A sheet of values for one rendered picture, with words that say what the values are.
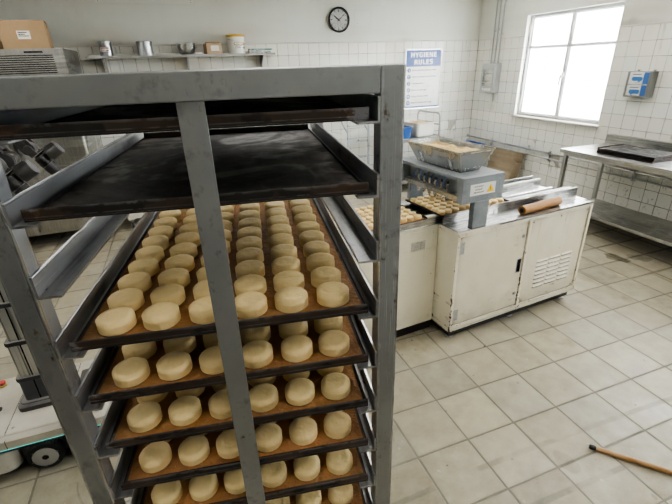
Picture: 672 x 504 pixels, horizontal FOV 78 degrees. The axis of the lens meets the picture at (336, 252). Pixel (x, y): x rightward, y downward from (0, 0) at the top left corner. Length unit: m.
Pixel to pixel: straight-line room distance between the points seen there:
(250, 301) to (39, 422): 2.10
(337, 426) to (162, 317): 0.36
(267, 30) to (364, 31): 1.41
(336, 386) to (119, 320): 0.35
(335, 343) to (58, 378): 0.38
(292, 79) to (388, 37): 6.44
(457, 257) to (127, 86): 2.45
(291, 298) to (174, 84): 0.32
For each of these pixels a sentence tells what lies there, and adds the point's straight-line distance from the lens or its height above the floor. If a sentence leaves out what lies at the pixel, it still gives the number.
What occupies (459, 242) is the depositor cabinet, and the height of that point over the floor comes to 0.77.
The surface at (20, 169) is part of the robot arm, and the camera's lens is 2.02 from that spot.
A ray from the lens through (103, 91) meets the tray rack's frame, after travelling 0.51.
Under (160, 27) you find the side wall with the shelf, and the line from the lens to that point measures 6.17.
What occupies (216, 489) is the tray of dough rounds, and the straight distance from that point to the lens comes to 0.87.
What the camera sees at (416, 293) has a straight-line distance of 2.95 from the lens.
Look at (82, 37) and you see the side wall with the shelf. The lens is 6.22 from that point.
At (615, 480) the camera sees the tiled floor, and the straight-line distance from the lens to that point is 2.58.
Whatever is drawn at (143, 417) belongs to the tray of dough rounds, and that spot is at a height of 1.33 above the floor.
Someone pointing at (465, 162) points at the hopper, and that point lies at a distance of 2.71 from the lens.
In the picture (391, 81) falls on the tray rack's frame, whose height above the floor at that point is 1.80.
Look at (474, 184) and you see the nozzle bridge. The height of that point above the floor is 1.14.
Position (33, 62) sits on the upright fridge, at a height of 1.93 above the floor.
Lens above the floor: 1.82
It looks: 24 degrees down
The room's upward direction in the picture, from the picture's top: 2 degrees counter-clockwise
